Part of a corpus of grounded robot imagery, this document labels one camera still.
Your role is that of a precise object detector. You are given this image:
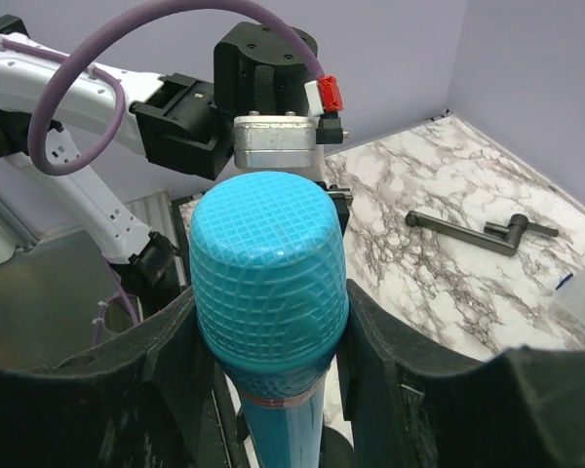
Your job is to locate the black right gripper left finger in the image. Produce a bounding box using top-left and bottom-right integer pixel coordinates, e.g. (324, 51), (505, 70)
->
(0, 291), (229, 467)

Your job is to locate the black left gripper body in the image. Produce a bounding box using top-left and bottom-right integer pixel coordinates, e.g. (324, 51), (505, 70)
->
(212, 21), (355, 230)

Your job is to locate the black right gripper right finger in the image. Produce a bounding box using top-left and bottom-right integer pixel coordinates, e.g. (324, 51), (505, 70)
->
(337, 282), (585, 467)

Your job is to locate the blue toy microphone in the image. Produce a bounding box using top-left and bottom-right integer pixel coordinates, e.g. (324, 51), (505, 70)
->
(189, 172), (349, 467)

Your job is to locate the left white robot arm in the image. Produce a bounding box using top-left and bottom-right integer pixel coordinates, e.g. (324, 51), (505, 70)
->
(0, 15), (345, 294)

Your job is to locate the dark metal drum key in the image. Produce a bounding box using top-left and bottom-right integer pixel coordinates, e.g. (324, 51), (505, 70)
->
(405, 211), (560, 257)

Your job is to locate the clear plastic compartment box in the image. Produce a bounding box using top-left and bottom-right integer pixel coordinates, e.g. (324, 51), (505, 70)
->
(549, 267), (585, 337)

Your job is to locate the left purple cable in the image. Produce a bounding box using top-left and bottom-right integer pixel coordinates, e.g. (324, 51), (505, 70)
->
(0, 0), (345, 342)

